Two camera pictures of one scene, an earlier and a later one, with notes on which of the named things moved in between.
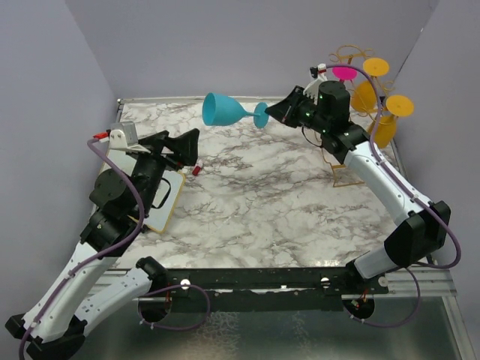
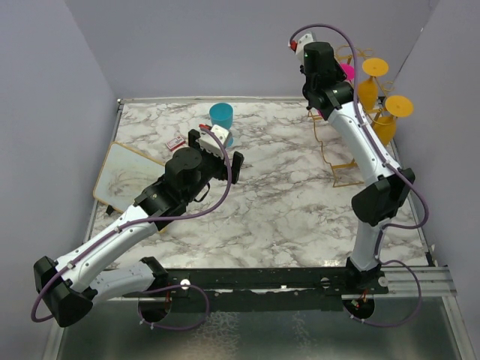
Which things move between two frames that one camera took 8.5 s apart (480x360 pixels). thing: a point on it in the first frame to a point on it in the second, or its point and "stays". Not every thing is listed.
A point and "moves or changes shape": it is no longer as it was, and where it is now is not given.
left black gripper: [185, 147] to [222, 173]
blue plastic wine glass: [222, 110] moves or changes shape
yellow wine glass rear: [364, 95] stays
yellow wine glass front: [397, 106] stays
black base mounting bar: [261, 289] stays
